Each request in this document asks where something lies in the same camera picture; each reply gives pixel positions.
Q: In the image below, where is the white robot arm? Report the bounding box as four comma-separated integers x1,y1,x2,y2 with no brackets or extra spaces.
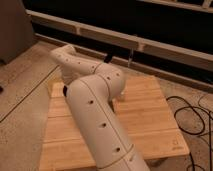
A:
51,45,150,171

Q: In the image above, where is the dark ceramic bowl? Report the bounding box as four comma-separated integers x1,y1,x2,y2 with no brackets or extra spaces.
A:
63,86,68,97

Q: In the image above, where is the dark brown rectangular block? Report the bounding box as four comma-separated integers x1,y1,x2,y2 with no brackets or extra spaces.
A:
109,101,116,113

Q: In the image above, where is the small black object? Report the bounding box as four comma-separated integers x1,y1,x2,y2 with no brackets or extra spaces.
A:
104,54,113,63

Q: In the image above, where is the grey cabinet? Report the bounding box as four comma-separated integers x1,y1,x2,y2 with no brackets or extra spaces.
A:
0,0,37,64

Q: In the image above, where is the white window frame rail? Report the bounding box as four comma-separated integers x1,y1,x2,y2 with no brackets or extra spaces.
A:
27,10,213,72

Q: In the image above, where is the black cable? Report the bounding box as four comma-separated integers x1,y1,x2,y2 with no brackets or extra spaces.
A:
165,94,213,171

